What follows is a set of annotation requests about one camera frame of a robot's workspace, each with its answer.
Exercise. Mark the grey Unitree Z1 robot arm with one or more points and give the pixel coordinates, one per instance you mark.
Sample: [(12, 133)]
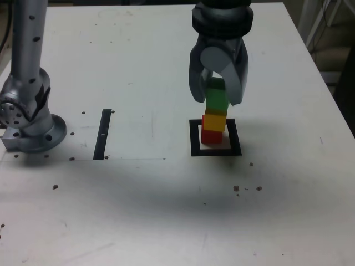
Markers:
[(27, 83)]

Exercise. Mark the white metal frame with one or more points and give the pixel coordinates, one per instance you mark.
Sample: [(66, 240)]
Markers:
[(313, 25)]

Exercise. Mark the green cube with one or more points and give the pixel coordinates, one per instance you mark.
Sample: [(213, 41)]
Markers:
[(217, 97)]

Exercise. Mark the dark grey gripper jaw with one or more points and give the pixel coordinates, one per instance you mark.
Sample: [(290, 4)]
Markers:
[(197, 83)]

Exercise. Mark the black tape strip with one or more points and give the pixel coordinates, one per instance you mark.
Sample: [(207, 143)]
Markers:
[(102, 133)]

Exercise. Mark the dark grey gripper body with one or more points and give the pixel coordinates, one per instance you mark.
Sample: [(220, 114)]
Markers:
[(219, 41)]

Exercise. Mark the yellow cube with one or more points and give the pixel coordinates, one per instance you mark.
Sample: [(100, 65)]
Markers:
[(215, 122)]

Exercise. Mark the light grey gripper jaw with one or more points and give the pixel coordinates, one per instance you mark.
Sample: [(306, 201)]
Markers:
[(235, 80)]

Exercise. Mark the red cube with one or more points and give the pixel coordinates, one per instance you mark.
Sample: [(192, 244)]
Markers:
[(211, 137)]

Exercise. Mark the black tape square outline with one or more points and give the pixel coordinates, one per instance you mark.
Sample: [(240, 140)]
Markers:
[(194, 138)]

